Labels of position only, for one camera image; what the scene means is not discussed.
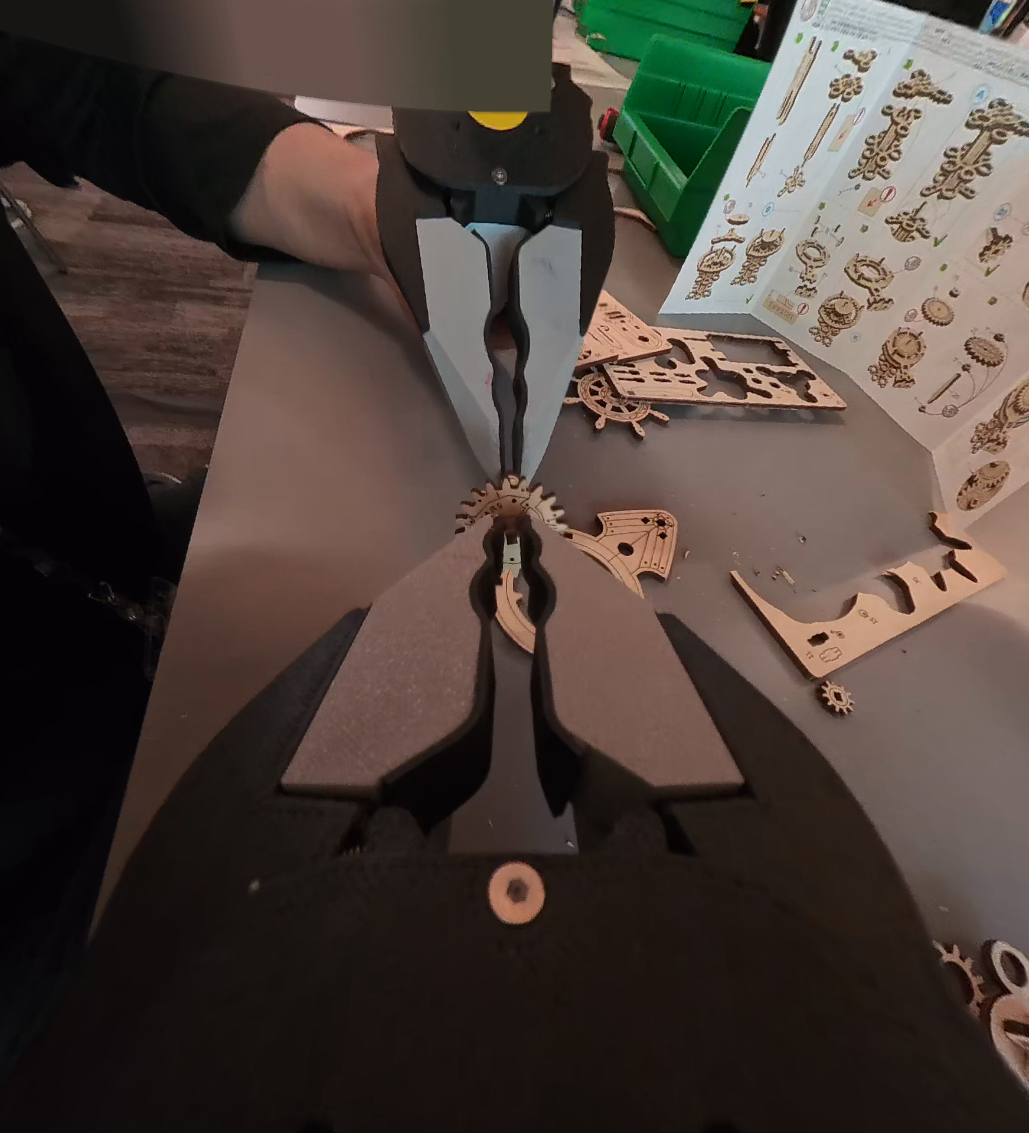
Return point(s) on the large wooden gear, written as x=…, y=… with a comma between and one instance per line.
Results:
x=501, y=497

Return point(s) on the wavy-edged wooden offcut sheet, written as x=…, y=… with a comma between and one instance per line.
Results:
x=833, y=620

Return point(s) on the wooden part sheet piece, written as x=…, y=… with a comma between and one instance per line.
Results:
x=620, y=332

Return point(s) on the wooden sheet with cutouts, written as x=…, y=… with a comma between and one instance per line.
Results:
x=647, y=376

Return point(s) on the person's left forearm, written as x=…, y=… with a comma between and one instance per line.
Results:
x=124, y=133

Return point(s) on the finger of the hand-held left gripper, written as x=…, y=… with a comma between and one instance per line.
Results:
x=452, y=336
x=558, y=327

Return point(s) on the wooden ship wheel part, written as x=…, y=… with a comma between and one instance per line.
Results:
x=618, y=410

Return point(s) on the folded instruction booklet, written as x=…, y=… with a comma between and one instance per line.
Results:
x=921, y=221

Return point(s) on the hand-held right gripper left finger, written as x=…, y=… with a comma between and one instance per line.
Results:
x=390, y=699

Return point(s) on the wooden gear model assembly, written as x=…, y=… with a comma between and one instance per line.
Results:
x=1023, y=1053

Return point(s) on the small wooden gear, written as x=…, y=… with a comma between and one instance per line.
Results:
x=844, y=705

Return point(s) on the fan-shaped wooden plate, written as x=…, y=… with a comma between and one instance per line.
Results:
x=634, y=549

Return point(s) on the green plastic bin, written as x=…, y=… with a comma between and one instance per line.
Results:
x=682, y=106
x=656, y=22

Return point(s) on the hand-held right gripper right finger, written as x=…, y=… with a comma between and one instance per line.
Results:
x=638, y=699

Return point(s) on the person's left hand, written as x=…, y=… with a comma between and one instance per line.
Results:
x=319, y=203

